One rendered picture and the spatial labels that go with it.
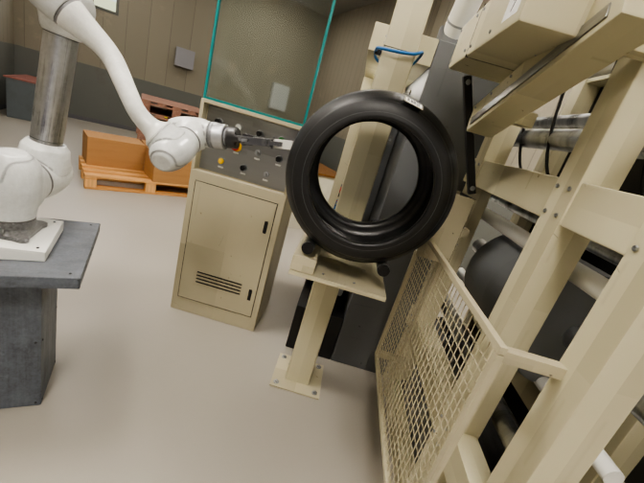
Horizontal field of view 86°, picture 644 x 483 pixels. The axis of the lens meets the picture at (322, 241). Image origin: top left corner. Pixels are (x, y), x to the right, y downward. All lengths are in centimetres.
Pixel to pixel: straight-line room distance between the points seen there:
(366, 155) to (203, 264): 118
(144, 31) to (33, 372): 790
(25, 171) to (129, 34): 766
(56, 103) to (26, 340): 86
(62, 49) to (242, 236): 111
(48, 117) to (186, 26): 757
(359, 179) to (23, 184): 119
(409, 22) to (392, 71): 17
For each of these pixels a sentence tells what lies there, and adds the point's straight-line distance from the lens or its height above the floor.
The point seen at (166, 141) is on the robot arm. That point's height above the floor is 114.
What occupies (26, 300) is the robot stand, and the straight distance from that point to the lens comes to 159.
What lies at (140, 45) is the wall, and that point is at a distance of 900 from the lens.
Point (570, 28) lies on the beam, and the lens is 102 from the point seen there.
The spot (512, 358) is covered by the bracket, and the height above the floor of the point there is 97.
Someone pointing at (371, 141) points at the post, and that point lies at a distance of 151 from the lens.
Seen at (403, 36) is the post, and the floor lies 170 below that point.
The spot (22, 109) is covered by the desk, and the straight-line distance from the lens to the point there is 794.
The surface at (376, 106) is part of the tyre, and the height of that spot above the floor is 141.
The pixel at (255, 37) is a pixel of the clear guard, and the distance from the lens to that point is 199.
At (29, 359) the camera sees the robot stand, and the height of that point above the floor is 23.
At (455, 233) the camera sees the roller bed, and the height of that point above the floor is 104.
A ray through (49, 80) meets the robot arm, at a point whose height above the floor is 120.
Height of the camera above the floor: 133
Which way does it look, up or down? 19 degrees down
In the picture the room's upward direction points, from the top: 16 degrees clockwise
